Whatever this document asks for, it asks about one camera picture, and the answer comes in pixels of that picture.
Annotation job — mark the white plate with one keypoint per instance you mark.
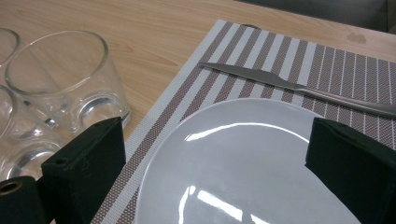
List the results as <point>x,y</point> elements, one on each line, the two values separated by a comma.
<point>233,161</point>

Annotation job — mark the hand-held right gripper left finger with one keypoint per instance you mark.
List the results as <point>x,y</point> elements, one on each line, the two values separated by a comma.
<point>84,168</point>

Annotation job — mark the steel table knife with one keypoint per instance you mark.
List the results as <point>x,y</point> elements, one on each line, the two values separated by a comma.
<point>280,81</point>

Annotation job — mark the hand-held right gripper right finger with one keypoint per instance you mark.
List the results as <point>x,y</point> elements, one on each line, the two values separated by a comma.
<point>351,168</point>

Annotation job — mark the striped placemat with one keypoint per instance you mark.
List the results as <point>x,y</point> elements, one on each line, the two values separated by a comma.
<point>193,84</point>

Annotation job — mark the clear drinking glass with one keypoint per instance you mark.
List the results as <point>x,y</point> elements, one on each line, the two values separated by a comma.
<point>62,77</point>
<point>25,140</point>
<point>7,46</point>

